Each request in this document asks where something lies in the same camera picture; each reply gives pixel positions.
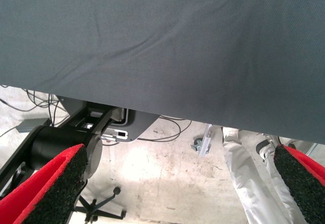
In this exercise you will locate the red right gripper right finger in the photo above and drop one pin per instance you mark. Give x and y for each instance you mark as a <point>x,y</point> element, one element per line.
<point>304,183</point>

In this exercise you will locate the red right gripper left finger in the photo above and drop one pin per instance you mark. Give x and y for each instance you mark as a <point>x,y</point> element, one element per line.
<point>38,196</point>

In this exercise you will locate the black swivel chair base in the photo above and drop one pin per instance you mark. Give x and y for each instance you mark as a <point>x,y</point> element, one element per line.
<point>94,207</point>

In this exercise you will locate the white trouser leg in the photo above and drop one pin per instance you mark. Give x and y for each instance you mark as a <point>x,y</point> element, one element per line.
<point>243,173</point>

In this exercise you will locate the grey power adapter box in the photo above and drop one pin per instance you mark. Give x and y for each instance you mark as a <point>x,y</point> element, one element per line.
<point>28,127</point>

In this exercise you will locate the grey caster wheel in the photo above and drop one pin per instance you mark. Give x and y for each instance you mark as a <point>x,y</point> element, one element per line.
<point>196,145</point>

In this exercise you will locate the grey white machine housing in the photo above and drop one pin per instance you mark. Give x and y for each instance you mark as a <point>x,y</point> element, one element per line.
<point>142,127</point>

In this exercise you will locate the dark grey table cloth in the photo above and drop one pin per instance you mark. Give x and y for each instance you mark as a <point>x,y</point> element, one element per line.
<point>162,43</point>

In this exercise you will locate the silver aluminium rail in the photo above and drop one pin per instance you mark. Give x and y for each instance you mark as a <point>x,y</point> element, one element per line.
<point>205,142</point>

